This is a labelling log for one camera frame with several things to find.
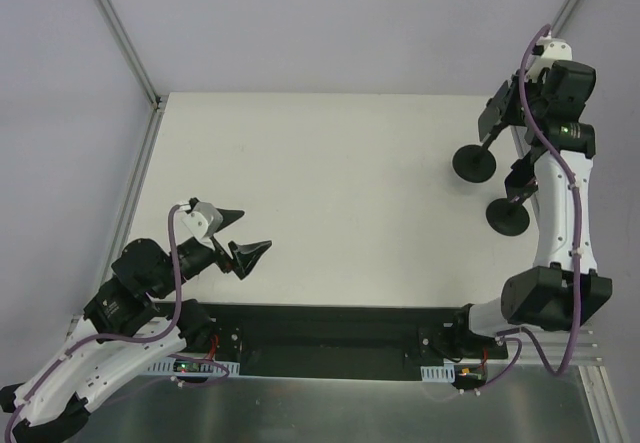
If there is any left aluminium frame post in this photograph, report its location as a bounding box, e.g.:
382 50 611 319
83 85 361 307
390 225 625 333
94 0 162 110

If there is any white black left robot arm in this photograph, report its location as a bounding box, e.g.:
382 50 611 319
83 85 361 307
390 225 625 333
1 198 272 442

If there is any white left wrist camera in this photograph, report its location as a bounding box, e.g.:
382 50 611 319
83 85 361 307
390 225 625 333
181 198 224 249

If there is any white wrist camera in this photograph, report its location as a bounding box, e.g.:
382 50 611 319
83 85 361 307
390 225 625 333
181 198 224 249
526 36 573 82

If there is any aluminium frame post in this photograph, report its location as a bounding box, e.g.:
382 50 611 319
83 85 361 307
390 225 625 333
504 0 606 114
94 0 162 110

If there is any left white cable duct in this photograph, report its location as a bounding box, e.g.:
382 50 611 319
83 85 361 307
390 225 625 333
142 358 240 378

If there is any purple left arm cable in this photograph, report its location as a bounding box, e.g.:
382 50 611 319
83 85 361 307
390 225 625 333
7 204 231 429

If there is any black phone stand round base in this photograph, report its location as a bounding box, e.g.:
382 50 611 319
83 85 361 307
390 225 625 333
485 190 530 237

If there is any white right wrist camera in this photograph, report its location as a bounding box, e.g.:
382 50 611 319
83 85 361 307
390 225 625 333
526 36 573 82

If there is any right white cable duct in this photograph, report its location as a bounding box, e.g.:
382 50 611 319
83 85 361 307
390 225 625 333
420 364 456 384

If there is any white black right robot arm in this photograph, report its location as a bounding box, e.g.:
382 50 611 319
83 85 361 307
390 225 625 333
447 57 613 358

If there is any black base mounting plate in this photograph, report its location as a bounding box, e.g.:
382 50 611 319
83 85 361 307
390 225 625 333
187 303 507 381

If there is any aluminium front rail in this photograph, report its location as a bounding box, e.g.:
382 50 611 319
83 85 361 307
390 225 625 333
63 315 601 367

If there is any white cable duct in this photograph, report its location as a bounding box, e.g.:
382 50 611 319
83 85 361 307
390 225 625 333
142 358 240 378
420 364 456 384

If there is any right aluminium frame post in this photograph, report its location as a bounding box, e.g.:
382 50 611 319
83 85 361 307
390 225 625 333
504 0 606 114

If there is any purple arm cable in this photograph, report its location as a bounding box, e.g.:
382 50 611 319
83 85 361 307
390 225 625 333
449 23 584 402
7 204 231 429

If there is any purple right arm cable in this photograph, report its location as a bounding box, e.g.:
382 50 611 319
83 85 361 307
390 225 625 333
449 23 584 402

